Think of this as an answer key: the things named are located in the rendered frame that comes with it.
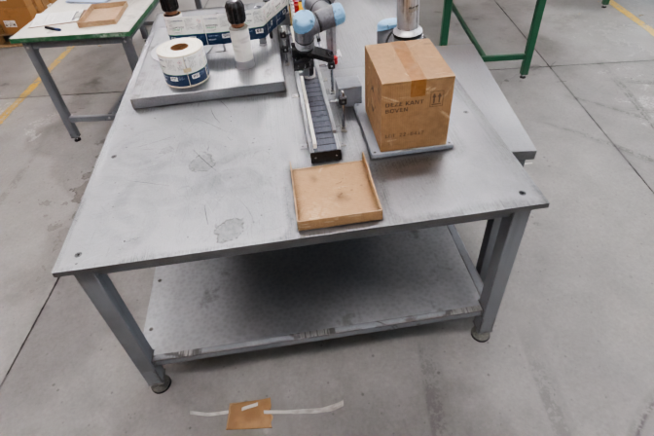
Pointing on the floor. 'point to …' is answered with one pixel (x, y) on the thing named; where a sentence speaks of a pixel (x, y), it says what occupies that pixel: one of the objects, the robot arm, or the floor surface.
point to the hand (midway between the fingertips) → (310, 74)
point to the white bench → (105, 34)
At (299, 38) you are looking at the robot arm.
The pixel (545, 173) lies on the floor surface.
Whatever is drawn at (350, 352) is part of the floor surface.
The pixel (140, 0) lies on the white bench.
